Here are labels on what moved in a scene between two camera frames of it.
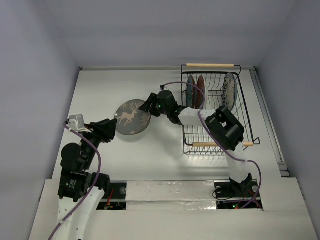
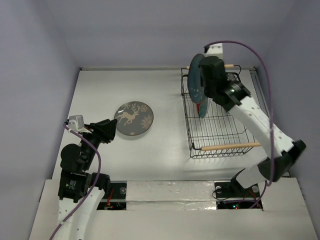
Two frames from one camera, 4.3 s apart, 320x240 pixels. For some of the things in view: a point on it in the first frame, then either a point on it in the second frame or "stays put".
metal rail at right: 283,167 stays put
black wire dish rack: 203,140 stays put
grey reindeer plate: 131,120 stays put
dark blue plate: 190,92 → 196,92
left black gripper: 104,129 stays put
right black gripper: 154,104 → 208,81
